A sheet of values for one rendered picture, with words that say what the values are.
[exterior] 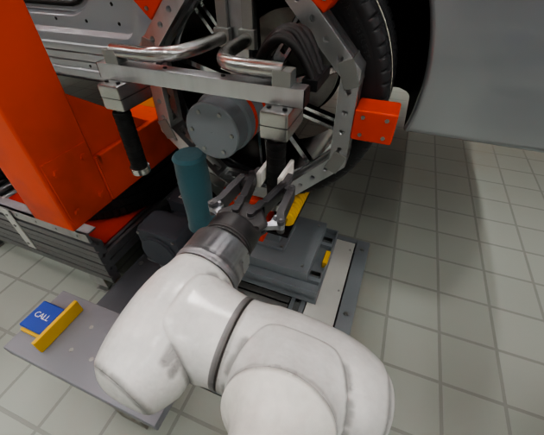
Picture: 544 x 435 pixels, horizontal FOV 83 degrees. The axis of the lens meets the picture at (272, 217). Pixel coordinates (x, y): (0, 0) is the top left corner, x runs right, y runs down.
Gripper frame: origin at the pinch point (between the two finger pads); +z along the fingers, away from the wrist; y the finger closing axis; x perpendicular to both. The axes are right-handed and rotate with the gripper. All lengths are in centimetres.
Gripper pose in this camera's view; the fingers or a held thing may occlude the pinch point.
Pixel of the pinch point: (275, 173)
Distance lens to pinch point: 58.9
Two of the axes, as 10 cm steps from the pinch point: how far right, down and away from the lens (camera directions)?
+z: 3.7, -6.2, 6.9
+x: 0.0, -7.4, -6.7
